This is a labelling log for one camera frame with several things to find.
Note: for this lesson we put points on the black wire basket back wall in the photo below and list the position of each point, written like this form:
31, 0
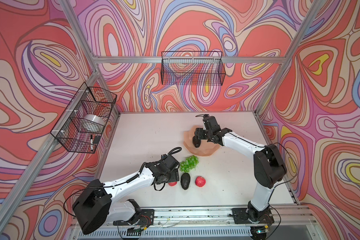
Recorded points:
192, 68

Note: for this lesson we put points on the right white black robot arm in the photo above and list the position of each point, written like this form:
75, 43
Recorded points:
269, 166

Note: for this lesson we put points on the black wire basket left wall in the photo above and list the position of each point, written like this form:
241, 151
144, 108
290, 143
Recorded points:
73, 131

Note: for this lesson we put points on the aluminium front rail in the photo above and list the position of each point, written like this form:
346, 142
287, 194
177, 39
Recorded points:
218, 216

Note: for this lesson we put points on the red fake apple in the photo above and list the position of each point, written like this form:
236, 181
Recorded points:
200, 181
172, 184

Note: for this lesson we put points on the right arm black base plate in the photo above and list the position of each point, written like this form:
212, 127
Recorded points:
240, 216

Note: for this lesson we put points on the green fake grape bunch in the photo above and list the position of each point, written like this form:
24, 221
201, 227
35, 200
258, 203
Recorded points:
189, 164

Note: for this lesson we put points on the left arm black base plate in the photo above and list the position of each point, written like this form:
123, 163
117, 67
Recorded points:
142, 218

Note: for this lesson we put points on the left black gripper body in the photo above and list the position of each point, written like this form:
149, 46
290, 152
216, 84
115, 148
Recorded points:
174, 176

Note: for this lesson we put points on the pink faceted fruit bowl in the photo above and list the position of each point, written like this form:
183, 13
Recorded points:
204, 150

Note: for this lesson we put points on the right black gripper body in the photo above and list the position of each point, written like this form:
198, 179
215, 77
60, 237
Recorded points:
205, 134

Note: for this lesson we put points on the silver tape roll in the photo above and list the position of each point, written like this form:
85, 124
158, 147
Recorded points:
95, 119

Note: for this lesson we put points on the black marker pen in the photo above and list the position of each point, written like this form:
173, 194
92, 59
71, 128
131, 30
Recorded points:
91, 143

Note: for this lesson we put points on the black wire basket wall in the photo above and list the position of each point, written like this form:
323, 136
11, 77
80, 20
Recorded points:
73, 131
192, 68

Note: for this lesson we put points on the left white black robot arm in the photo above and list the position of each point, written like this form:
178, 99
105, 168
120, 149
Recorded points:
100, 203

